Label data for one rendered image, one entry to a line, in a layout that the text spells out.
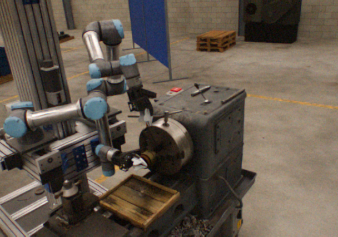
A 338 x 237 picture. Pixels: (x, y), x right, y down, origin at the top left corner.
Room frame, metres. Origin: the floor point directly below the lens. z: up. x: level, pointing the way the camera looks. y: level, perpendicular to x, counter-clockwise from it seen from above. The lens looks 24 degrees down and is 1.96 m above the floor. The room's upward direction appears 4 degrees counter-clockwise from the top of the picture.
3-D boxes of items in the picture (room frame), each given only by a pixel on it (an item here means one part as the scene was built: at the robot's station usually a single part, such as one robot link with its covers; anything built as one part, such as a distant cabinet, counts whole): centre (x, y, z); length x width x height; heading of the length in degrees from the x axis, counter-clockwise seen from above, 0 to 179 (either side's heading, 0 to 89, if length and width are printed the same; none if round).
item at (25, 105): (1.63, 0.83, 1.33); 0.13 x 0.12 x 0.14; 8
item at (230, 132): (1.90, -0.19, 1.06); 0.59 x 0.48 x 0.39; 142
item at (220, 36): (9.59, -1.64, 0.22); 1.25 x 0.86 x 0.44; 147
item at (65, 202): (1.15, 0.47, 1.07); 0.07 x 0.07 x 0.10; 52
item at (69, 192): (1.15, 0.48, 1.13); 0.08 x 0.08 x 0.03
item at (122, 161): (1.46, 0.27, 1.08); 0.12 x 0.09 x 0.08; 51
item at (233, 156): (1.90, -0.19, 0.43); 0.60 x 0.48 x 0.86; 142
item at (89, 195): (1.17, 0.46, 0.99); 0.20 x 0.10 x 0.05; 142
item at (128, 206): (1.37, 0.20, 0.89); 0.36 x 0.30 x 0.04; 52
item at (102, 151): (1.57, 0.39, 1.08); 0.11 x 0.08 x 0.09; 51
